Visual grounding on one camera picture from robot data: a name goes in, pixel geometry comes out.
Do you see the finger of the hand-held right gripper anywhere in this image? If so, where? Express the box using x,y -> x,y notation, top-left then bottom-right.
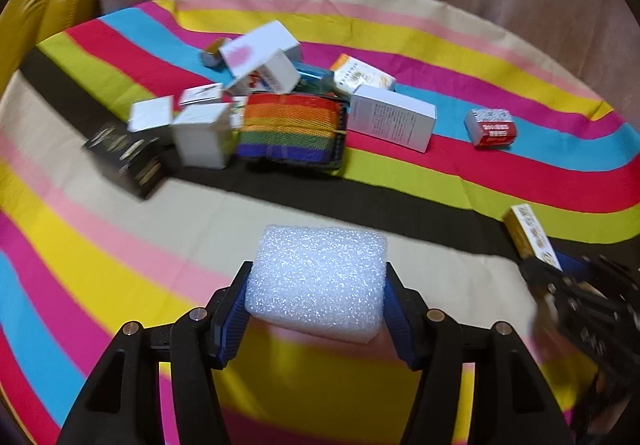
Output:
520,259 -> 606,361
565,254 -> 640,326

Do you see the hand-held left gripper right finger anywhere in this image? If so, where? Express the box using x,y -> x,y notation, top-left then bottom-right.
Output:
384,262 -> 576,445

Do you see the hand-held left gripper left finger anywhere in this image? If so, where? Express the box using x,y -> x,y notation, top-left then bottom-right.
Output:
56,261 -> 253,445

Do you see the yellow gold box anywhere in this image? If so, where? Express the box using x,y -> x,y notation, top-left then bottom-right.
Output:
502,204 -> 563,272

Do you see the white foam block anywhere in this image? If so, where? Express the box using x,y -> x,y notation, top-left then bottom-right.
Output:
244,224 -> 390,345

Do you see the black box gold print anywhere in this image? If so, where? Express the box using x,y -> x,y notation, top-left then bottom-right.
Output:
82,122 -> 166,200

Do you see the rainbow striped pouch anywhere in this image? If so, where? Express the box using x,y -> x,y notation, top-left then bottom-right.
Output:
235,92 -> 351,176

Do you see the large plain white box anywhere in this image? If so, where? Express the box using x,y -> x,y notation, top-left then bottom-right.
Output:
346,84 -> 437,154

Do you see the white orange box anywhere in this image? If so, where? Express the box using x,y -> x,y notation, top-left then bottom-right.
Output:
331,54 -> 397,93

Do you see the white box pink blot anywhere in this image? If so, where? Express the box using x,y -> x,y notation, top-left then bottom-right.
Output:
220,20 -> 302,76

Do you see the colourful striped blanket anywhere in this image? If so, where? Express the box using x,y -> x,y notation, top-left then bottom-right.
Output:
0,0 -> 640,445

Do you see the small red white box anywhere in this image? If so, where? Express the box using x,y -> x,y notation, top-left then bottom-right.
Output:
464,108 -> 519,150

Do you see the white green box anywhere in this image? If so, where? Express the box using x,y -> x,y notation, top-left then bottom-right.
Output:
229,95 -> 251,132

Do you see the flat white printed box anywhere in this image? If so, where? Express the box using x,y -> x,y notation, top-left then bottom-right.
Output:
178,82 -> 225,107

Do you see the white box red print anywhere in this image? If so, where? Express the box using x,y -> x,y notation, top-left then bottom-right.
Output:
224,50 -> 301,97

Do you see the teal box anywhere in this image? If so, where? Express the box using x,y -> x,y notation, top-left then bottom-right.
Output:
292,61 -> 336,96

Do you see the small gold brown box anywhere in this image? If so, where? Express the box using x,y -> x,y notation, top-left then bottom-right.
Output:
201,38 -> 232,69

